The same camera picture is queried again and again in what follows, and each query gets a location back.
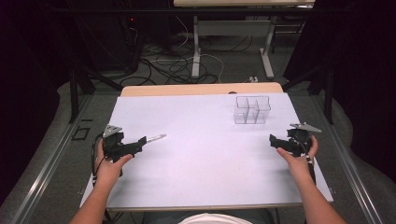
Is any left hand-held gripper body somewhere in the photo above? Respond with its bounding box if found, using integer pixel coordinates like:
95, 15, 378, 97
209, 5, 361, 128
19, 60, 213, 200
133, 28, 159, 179
102, 124, 139, 163

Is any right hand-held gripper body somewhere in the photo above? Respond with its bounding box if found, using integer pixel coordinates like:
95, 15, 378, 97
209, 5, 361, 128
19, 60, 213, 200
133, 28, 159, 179
285, 121, 322, 158

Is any silver pen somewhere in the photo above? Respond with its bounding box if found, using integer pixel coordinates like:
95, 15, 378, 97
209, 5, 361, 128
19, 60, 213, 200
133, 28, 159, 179
145, 133, 168, 144

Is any clear plastic divided organizer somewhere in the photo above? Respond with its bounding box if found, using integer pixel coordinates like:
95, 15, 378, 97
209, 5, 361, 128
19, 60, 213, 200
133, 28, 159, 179
233, 95, 272, 125

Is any person's right hand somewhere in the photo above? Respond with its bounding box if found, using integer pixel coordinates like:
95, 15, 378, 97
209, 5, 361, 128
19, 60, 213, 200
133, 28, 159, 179
276, 134, 319, 182

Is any person's left hand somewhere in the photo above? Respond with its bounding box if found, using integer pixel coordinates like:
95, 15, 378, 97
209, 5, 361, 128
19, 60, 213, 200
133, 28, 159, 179
94, 138, 134, 189

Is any black metal stand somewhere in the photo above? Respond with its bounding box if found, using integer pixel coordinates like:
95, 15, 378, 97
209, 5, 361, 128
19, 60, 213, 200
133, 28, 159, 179
66, 62, 124, 125
281, 63, 335, 126

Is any white table mat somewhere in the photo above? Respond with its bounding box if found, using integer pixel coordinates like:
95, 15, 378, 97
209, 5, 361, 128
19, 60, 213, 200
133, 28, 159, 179
79, 91, 334, 209

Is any light wooden table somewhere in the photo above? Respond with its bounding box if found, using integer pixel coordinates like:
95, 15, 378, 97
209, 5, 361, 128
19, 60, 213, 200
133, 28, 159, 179
120, 81, 285, 98

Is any person's white shirt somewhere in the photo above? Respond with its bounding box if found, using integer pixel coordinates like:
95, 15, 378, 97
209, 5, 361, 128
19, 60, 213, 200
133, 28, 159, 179
177, 213, 254, 224

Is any black equipment with red light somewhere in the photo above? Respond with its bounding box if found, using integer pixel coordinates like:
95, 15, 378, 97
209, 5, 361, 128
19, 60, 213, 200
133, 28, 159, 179
74, 13, 144, 74

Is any white metal-legged desk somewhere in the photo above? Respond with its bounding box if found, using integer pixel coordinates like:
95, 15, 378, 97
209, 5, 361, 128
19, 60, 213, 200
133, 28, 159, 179
173, 0, 316, 80

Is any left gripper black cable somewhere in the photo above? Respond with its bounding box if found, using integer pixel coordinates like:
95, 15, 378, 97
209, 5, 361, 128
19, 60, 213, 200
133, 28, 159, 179
91, 133, 106, 188

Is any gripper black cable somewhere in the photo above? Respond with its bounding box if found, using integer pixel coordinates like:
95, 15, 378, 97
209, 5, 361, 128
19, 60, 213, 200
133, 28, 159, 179
298, 136, 317, 186
91, 133, 106, 188

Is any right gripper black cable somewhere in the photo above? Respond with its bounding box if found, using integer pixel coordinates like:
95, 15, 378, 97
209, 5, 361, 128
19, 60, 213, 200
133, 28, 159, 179
298, 136, 317, 186

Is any aluminium floor rail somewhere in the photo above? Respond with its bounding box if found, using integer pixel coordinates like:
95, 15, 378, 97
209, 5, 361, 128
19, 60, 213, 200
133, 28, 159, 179
10, 94, 94, 224
311, 92, 385, 224

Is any tangle of floor cables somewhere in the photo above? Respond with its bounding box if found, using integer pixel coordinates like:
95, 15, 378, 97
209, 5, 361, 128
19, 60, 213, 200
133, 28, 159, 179
119, 15, 254, 87

